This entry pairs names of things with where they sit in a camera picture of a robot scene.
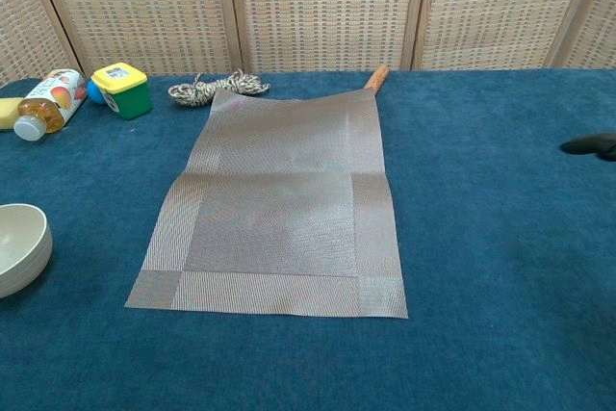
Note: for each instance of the small blue ball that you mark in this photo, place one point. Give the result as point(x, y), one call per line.
point(94, 92)

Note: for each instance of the brown woven placemat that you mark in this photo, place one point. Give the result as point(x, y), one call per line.
point(279, 218)

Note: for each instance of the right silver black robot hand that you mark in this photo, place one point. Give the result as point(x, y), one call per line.
point(594, 144)

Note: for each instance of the yellow sponge block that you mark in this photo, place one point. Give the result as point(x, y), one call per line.
point(7, 115)

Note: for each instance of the green container with yellow lid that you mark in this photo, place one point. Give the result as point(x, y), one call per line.
point(127, 98)

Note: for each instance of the blue velvet table cloth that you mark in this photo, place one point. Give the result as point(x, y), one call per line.
point(505, 262)

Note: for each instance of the woven bamboo screen panel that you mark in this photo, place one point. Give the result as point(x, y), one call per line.
point(139, 7)
point(19, 21)
point(500, 7)
point(327, 7)
point(599, 31)

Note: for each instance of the white ceramic bowl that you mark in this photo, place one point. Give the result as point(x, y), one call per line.
point(21, 247)

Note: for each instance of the wooden rolling pin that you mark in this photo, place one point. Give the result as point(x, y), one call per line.
point(377, 78)

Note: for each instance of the juice bottle with fruit label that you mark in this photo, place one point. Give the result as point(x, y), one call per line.
point(48, 103)

